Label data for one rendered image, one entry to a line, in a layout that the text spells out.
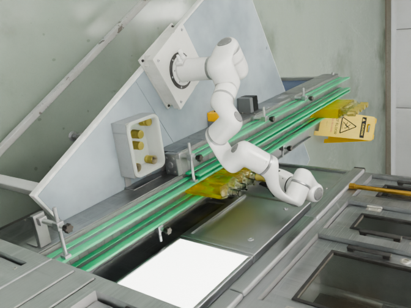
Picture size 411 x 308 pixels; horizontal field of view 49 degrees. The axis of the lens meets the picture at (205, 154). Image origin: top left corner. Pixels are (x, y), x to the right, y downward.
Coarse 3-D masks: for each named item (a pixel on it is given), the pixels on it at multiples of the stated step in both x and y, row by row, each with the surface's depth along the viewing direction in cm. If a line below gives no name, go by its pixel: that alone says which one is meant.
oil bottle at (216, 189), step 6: (204, 180) 190; (210, 180) 189; (192, 186) 190; (198, 186) 188; (204, 186) 186; (210, 186) 184; (216, 186) 182; (222, 186) 181; (228, 186) 182; (192, 192) 191; (198, 192) 189; (204, 192) 187; (210, 192) 185; (216, 192) 183; (222, 192) 181; (216, 198) 184; (222, 198) 182
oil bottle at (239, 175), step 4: (216, 172) 196; (220, 172) 196; (224, 172) 195; (228, 172) 195; (236, 172) 193; (240, 172) 193; (232, 176) 191; (236, 176) 190; (240, 176) 190; (244, 176) 191; (240, 180) 189
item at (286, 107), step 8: (336, 80) 310; (344, 80) 307; (320, 88) 290; (328, 88) 286; (288, 104) 256; (296, 104) 253; (272, 112) 242; (280, 112) 240; (256, 120) 230; (248, 128) 218; (240, 136) 209; (208, 144) 201; (192, 152) 192; (200, 152) 192; (208, 152) 190
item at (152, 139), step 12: (156, 120) 182; (144, 132) 187; (156, 132) 184; (132, 144) 172; (144, 144) 187; (156, 144) 186; (132, 156) 173; (144, 156) 188; (144, 168) 183; (156, 168) 184
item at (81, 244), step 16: (288, 128) 247; (256, 144) 224; (208, 176) 192; (160, 192) 179; (176, 192) 177; (144, 208) 166; (112, 224) 157; (128, 224) 157; (80, 240) 148; (96, 240) 147; (48, 256) 140
